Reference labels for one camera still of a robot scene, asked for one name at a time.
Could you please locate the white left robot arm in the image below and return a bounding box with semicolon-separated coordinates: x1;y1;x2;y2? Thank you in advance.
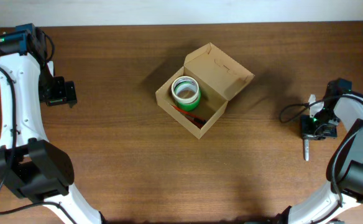
0;24;105;223

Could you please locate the cream masking tape roll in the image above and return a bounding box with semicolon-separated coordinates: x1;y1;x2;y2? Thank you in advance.
171;76;200;104

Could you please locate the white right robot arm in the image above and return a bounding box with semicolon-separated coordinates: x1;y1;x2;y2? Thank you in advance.
274;78;363;223

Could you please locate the orange utility knife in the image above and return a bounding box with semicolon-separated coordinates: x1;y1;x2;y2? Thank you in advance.
172;105;207;128

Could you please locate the black and white marker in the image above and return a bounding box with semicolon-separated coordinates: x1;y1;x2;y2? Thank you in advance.
303;139;310;161

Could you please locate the green tape roll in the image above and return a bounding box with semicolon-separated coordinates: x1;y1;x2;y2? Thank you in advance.
177;91;201;111

